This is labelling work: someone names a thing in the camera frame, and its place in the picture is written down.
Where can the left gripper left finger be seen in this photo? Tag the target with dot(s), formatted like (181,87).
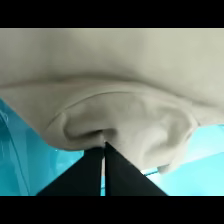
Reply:
(81,178)

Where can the beige garment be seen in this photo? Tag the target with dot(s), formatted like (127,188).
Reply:
(133,86)

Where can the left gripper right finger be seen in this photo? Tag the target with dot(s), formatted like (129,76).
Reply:
(125,178)

